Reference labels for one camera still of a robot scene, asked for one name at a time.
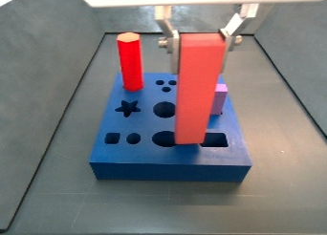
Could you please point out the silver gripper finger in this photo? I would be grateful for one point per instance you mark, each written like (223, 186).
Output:
(239, 21)
(169, 41)

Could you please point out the red rectangular block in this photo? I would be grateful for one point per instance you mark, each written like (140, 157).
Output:
(201, 51)

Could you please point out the blue shape sorting board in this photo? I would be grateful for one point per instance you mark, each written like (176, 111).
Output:
(135, 147)

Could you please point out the red hexagonal peg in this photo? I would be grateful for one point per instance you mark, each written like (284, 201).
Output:
(129, 55)

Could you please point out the purple rectangular block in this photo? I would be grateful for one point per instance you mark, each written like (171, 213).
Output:
(220, 93)

